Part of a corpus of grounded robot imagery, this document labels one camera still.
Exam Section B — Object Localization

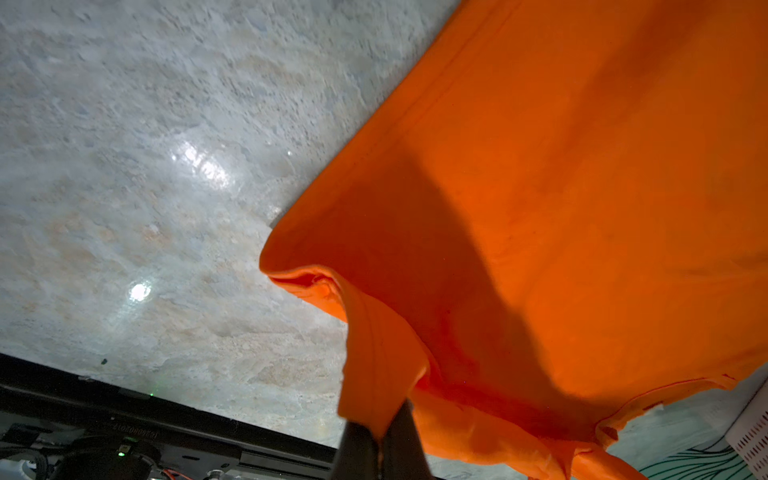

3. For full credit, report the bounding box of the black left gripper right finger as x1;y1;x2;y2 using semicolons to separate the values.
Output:
380;400;432;480

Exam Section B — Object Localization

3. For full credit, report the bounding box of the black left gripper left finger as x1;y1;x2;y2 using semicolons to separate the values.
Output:
329;422;379;480

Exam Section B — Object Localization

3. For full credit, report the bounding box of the orange t-shirt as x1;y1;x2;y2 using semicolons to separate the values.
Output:
260;1;767;479

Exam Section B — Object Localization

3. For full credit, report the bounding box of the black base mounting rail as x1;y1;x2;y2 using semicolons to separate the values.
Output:
1;355;336;479

